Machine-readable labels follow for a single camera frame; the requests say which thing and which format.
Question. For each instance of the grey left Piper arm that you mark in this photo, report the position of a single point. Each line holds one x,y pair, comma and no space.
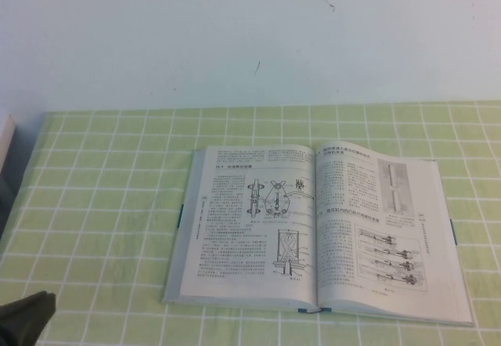
23,320

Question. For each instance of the textbook with diagrams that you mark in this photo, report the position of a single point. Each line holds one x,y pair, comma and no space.
313,224

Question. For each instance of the white box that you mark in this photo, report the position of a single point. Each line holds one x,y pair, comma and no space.
6,146

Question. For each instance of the green white checked tablecloth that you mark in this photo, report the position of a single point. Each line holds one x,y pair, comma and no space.
98,224

